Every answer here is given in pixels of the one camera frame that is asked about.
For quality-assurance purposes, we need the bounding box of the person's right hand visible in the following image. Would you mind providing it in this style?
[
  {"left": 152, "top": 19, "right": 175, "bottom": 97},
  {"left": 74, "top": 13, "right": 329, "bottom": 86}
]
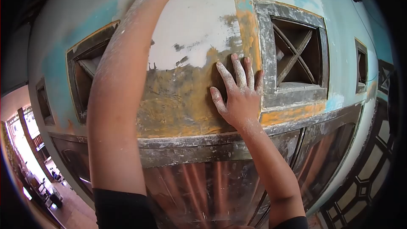
[{"left": 209, "top": 53, "right": 265, "bottom": 130}]

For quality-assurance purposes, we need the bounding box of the person's right thumb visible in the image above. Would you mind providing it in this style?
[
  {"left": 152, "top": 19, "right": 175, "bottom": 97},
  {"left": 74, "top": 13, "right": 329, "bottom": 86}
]
[{"left": 209, "top": 86, "right": 227, "bottom": 115}]

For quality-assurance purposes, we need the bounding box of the person's right ring finger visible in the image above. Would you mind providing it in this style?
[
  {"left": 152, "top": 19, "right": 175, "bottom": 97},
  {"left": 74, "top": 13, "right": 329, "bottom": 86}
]
[{"left": 243, "top": 57, "right": 256, "bottom": 91}]

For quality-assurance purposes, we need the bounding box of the person's right little finger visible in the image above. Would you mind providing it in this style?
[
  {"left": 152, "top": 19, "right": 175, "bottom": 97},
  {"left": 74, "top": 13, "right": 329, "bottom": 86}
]
[{"left": 254, "top": 70, "right": 265, "bottom": 96}]

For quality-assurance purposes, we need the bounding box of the dark patterned window grille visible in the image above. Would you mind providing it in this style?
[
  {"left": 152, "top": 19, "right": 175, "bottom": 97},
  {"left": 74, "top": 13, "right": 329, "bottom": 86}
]
[{"left": 319, "top": 60, "right": 396, "bottom": 229}]

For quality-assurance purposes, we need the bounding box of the paint-stained wooden window frame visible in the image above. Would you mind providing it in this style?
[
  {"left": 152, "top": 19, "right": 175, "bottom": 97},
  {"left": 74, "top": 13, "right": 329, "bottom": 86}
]
[{"left": 48, "top": 101, "right": 365, "bottom": 229}]

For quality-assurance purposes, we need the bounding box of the person's right index finger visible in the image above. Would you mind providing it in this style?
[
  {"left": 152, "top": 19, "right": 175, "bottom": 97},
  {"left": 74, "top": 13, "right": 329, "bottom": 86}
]
[{"left": 216, "top": 62, "right": 238, "bottom": 94}]

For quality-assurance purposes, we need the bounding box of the small wooden wall vent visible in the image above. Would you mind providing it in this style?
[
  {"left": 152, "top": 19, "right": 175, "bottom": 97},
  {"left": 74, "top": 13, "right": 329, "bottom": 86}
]
[
  {"left": 354, "top": 37, "right": 369, "bottom": 95},
  {"left": 35, "top": 77, "right": 55, "bottom": 126}
]

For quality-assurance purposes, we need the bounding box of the person's right middle finger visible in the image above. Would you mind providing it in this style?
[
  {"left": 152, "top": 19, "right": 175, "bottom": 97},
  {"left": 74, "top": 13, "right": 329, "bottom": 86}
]
[{"left": 231, "top": 53, "right": 247, "bottom": 90}]

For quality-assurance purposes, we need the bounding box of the wooden vent with crossed bars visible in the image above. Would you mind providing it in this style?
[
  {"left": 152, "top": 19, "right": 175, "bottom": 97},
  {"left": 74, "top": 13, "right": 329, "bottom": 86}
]
[
  {"left": 66, "top": 20, "right": 120, "bottom": 125},
  {"left": 252, "top": 0, "right": 330, "bottom": 109}
]

